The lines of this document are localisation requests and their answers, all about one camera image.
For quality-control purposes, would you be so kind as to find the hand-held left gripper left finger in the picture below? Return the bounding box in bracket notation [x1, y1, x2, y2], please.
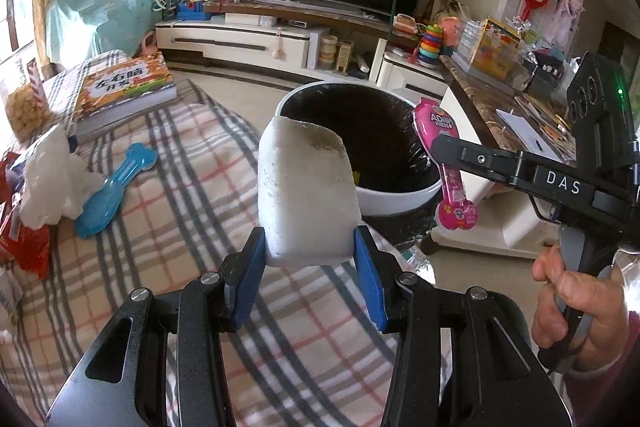
[45, 227, 266, 427]

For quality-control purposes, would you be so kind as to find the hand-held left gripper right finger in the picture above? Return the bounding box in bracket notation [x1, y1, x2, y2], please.
[352, 224, 563, 427]

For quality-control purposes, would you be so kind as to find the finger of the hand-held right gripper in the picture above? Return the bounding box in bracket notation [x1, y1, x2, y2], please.
[431, 134, 526, 188]

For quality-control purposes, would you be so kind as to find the pink blister pack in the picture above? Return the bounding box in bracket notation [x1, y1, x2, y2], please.
[412, 98, 480, 233]

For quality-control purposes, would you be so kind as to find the white bin with black bag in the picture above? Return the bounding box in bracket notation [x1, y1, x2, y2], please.
[274, 81, 446, 258]

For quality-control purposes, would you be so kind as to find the white foam block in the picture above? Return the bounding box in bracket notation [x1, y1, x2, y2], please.
[257, 116, 362, 268]

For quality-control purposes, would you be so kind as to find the blue bone-shaped toy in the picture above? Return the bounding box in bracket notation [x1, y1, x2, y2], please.
[75, 143, 158, 238]

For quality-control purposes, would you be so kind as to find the person's right forearm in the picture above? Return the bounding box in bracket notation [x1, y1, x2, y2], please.
[565, 312, 640, 427]

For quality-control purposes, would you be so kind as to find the person's right hand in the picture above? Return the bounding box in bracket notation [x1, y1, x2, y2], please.
[531, 243, 632, 375]

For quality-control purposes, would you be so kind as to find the white paper sheet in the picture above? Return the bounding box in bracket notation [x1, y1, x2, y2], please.
[496, 109, 561, 162]

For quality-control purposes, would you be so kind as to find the marble top side table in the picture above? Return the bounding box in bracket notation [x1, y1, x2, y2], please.
[430, 54, 591, 258]

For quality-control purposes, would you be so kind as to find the plaid blanket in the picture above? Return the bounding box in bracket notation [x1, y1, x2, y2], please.
[0, 49, 451, 427]

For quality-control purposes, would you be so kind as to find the yellow cardboard box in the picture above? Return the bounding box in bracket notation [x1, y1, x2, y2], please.
[470, 18, 521, 75]

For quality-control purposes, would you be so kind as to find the small wooden toy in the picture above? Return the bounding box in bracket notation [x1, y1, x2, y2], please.
[334, 41, 355, 75]

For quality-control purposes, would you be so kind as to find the stack of round tins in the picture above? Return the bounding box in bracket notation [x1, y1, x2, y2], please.
[320, 34, 339, 68]

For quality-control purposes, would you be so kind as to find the red snack packet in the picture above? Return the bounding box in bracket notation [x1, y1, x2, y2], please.
[0, 157, 51, 280]

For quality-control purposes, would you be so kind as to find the thick orange children's book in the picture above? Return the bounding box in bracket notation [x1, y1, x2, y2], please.
[74, 52, 178, 142]

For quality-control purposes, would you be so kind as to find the white television cabinet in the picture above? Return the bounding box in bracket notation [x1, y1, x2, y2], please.
[155, 0, 451, 92]

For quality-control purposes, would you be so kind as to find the clear bag of biscuits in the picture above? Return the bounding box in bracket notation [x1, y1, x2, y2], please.
[5, 62, 51, 142]

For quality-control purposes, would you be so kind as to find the teal dust cover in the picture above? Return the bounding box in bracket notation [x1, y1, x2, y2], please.
[46, 0, 163, 58]

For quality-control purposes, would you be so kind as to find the rainbow stacking ring toy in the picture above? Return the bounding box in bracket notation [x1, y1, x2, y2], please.
[417, 23, 446, 68]

